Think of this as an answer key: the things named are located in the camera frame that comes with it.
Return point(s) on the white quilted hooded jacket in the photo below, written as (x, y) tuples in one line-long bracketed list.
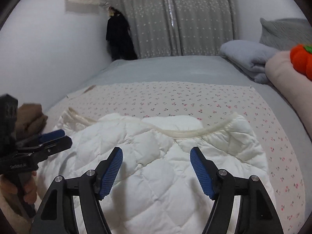
[(158, 163)]

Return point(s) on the grey folded blanket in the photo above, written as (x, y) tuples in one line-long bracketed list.
[(243, 51)]

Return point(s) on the grey patterned curtain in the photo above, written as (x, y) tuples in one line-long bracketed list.
[(195, 17)]

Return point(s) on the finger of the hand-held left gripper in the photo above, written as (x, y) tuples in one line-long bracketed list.
[(58, 143), (54, 134)]

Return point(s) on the person's left hand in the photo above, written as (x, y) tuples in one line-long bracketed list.
[(29, 187)]

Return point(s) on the grey bed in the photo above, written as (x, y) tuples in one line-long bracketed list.
[(158, 68)]

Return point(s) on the person's left forearm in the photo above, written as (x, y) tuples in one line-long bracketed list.
[(9, 212)]

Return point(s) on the brown cloth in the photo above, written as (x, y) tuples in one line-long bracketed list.
[(31, 119)]

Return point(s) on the black hanging garment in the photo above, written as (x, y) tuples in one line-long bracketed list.
[(119, 34)]

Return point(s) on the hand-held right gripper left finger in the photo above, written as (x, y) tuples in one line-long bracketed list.
[(112, 173)]

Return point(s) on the orange pumpkin plush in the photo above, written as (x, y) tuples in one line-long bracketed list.
[(302, 61)]

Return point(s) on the grey quilted pillow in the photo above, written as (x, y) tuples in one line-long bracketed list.
[(285, 31)]

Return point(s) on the floral print blanket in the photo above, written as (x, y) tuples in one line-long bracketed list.
[(182, 100)]

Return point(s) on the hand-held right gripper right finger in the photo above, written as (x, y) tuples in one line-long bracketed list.
[(201, 173)]

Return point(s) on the pink pillow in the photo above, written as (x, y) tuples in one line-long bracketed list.
[(287, 82)]

